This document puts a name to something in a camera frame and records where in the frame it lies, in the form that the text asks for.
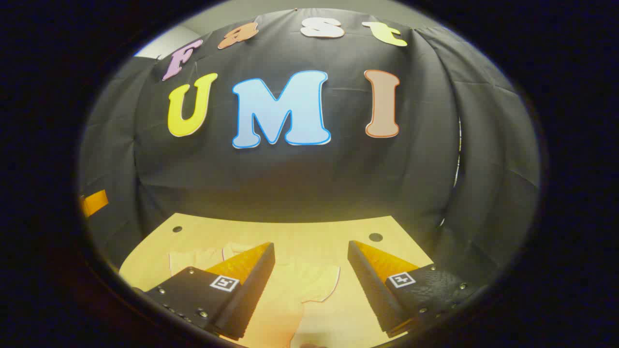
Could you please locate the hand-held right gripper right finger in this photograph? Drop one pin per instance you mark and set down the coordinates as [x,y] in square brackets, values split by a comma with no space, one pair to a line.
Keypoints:
[370,285]

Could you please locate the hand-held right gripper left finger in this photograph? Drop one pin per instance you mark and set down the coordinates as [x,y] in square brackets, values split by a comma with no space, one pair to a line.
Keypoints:
[251,290]

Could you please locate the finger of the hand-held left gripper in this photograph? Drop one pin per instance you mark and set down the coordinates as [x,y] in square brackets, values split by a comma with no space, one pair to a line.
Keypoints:
[95,203]

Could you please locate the orange T-shirt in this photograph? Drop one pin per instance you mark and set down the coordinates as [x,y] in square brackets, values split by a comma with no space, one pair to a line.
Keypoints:
[300,282]

